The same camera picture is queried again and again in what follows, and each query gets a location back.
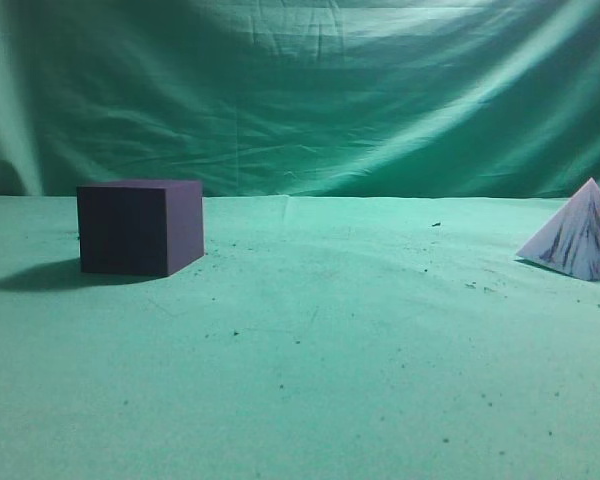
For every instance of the white purple-streaked square pyramid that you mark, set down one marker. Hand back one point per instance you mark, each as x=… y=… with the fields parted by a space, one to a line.
x=569 y=243

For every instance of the purple cube block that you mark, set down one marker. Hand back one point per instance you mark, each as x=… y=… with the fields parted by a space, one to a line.
x=140 y=227

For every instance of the green table cloth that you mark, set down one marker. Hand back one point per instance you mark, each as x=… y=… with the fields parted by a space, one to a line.
x=318 y=338

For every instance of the green backdrop cloth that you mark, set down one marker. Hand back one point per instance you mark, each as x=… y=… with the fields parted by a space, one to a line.
x=330 y=98

